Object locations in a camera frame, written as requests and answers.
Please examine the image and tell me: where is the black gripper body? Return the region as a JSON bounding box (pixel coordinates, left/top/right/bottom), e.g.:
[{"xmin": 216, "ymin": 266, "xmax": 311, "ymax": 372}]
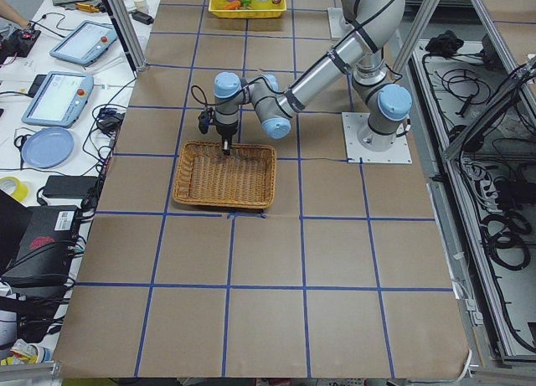
[{"xmin": 216, "ymin": 124, "xmax": 235, "ymax": 147}]

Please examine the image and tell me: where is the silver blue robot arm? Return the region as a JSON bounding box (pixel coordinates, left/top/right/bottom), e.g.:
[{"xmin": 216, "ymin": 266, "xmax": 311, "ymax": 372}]
[{"xmin": 199, "ymin": 0, "xmax": 412, "ymax": 155}]

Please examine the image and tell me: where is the yellow tape roll on desk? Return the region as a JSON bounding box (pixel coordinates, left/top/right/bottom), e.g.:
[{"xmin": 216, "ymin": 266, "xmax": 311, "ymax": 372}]
[{"xmin": 0, "ymin": 177, "xmax": 28, "ymax": 203}]

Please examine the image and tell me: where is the brown wicker basket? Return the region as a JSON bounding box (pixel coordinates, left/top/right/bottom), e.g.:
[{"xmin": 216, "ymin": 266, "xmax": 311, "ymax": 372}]
[{"xmin": 173, "ymin": 141, "xmax": 276, "ymax": 209}]

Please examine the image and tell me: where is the orange toy carrot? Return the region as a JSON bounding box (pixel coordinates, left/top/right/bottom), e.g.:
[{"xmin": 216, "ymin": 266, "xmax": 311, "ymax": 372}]
[{"xmin": 222, "ymin": 0, "xmax": 241, "ymax": 10}]

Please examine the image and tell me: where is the yellow plastic basket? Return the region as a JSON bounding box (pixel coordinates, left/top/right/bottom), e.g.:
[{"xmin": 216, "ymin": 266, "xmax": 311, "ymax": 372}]
[{"xmin": 209, "ymin": 0, "xmax": 286, "ymax": 19}]

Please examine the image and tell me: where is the paper cup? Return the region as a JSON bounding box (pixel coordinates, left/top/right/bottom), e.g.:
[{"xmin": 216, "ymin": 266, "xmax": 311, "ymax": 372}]
[{"xmin": 132, "ymin": 0, "xmax": 149, "ymax": 13}]

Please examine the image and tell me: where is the upper blue teach pendant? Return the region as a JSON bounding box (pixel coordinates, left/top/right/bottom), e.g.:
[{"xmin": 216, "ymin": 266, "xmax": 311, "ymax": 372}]
[{"xmin": 49, "ymin": 20, "xmax": 118, "ymax": 67}]

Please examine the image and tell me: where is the blue teach pendant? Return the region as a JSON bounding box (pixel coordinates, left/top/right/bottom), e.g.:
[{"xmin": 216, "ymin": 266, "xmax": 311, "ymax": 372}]
[
  {"xmin": 22, "ymin": 71, "xmax": 94, "ymax": 128},
  {"xmin": 49, "ymin": 20, "xmax": 118, "ymax": 67}
]

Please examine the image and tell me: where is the black power adapter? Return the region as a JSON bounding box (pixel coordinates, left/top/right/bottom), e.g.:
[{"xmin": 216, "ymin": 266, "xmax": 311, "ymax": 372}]
[{"xmin": 42, "ymin": 175, "xmax": 97, "ymax": 199}]

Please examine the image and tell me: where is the lower blue teach pendant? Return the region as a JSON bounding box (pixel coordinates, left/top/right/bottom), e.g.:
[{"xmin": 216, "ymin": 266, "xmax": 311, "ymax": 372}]
[{"xmin": 22, "ymin": 71, "xmax": 94, "ymax": 128}]

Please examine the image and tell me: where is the blue plate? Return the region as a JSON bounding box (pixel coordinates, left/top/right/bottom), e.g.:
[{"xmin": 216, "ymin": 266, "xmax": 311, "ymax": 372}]
[{"xmin": 21, "ymin": 127, "xmax": 75, "ymax": 168}]

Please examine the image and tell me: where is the black computer box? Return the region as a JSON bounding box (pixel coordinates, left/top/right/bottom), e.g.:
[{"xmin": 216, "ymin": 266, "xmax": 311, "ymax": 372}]
[{"xmin": 1, "ymin": 192, "xmax": 81, "ymax": 288}]

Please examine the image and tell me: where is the black cloth bundle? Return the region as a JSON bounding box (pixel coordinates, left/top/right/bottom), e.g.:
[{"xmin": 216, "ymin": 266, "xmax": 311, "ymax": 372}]
[{"xmin": 425, "ymin": 30, "xmax": 464, "ymax": 58}]

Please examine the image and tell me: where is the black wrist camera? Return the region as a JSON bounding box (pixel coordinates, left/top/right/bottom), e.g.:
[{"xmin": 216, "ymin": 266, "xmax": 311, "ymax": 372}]
[{"xmin": 198, "ymin": 111, "xmax": 211, "ymax": 135}]

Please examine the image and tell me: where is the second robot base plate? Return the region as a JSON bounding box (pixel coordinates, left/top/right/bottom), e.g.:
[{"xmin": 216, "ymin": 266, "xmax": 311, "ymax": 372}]
[{"xmin": 327, "ymin": 8, "xmax": 353, "ymax": 40}]

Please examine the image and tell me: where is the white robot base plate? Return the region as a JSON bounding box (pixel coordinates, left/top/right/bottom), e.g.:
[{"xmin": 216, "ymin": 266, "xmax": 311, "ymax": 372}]
[{"xmin": 342, "ymin": 112, "xmax": 412, "ymax": 165}]

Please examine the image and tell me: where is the aluminium frame post left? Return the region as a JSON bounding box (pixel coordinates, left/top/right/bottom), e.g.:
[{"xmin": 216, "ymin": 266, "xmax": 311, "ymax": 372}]
[{"xmin": 101, "ymin": 0, "xmax": 147, "ymax": 72}]

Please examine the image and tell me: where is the aluminium frame post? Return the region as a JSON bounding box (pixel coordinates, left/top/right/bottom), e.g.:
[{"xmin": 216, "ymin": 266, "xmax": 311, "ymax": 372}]
[
  {"xmin": 101, "ymin": 0, "xmax": 147, "ymax": 72},
  {"xmin": 393, "ymin": 0, "xmax": 440, "ymax": 73}
]

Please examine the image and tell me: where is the aluminium frame post right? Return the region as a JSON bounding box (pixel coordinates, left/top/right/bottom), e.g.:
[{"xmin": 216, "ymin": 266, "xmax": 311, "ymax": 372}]
[{"xmin": 393, "ymin": 0, "xmax": 440, "ymax": 73}]

